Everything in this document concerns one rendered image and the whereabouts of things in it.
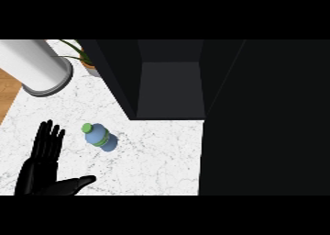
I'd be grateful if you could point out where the blue green-capped water bottle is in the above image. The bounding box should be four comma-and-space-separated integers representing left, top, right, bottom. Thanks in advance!
79, 122, 120, 152

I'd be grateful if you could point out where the white cylindrical paper towel roll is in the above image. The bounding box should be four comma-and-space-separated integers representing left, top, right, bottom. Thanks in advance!
0, 39, 75, 98

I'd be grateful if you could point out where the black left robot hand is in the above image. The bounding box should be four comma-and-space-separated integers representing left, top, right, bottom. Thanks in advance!
13, 119, 97, 196

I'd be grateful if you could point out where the dark grey cabinet door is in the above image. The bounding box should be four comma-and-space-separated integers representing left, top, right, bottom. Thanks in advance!
197, 39, 330, 196

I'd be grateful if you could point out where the potted green plant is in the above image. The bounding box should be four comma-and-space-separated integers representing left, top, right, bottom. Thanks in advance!
54, 39, 103, 78

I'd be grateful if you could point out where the dark grey open cabinet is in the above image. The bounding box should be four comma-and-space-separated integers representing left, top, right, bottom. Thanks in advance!
76, 39, 247, 121

